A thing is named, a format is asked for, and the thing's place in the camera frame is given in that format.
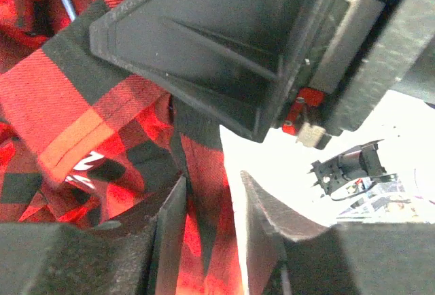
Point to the red black plaid shirt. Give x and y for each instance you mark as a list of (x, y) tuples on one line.
[(82, 141)]

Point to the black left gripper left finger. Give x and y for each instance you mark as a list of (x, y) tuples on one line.
[(136, 252)]

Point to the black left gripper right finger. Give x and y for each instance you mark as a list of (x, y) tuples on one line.
[(287, 253)]

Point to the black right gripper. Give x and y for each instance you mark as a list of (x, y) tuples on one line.
[(380, 45)]

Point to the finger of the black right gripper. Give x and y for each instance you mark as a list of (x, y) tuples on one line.
[(229, 59)]

